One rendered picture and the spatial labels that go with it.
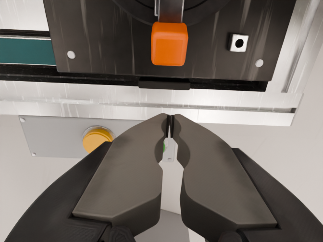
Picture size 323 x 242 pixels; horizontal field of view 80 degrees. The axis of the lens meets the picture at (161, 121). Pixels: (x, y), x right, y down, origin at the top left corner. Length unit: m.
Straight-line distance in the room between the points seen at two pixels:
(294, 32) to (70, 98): 0.27
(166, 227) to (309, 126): 0.36
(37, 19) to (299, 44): 0.31
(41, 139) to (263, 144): 0.39
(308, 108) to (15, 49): 0.46
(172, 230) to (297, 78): 0.39
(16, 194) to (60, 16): 0.46
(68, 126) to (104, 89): 0.07
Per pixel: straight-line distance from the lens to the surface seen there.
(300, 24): 0.26
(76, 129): 0.28
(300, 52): 0.27
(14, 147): 0.50
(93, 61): 0.23
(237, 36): 0.22
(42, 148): 0.33
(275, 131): 0.43
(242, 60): 0.23
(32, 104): 0.29
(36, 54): 0.28
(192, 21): 0.20
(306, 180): 0.55
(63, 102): 0.28
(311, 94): 0.43
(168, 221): 0.52
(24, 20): 0.32
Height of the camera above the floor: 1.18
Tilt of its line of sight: 62 degrees down
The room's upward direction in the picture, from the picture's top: 178 degrees counter-clockwise
